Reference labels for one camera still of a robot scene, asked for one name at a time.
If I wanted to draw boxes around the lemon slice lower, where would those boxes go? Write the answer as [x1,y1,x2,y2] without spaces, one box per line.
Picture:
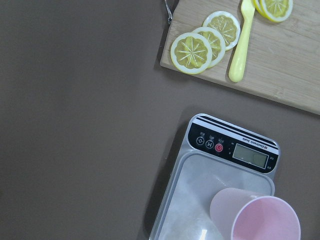
[202,11,241,51]

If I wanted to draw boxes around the lemon slice under pair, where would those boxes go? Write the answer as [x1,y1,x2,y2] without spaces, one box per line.
[253,0,264,15]

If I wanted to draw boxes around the bamboo cutting board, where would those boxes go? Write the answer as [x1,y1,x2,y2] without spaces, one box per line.
[159,0,320,114]

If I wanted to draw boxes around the pink plastic cup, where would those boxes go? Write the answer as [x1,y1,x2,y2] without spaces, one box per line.
[210,188,301,240]

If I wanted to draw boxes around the digital kitchen scale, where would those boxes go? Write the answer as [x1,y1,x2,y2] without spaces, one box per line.
[149,113,281,240]

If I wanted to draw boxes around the yellow plastic knife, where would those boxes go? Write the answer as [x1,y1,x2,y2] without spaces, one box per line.
[228,0,256,83]

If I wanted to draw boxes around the lemon slice top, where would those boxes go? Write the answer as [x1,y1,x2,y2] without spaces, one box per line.
[170,32,212,75]

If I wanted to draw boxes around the lemon slice middle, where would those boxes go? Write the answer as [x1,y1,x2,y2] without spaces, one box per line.
[192,26,226,68]

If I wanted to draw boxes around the lemon slice front pair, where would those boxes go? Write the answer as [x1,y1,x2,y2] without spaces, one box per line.
[259,0,294,23]

